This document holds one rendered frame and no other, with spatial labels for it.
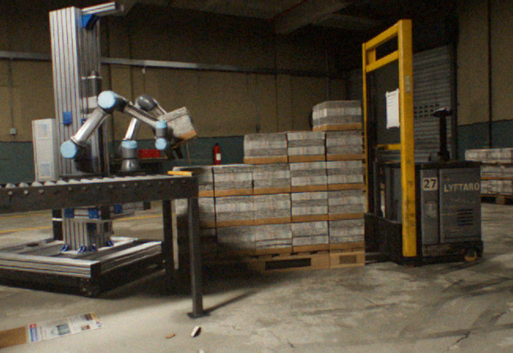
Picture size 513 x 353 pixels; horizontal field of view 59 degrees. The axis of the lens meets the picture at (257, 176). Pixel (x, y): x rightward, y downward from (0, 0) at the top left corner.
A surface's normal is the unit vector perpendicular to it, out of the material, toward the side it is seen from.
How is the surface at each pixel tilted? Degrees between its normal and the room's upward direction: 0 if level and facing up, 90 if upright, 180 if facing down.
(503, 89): 90
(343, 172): 90
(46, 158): 90
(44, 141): 90
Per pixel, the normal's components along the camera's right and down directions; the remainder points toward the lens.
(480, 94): -0.88, 0.06
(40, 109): 0.48, 0.03
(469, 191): 0.15, 0.04
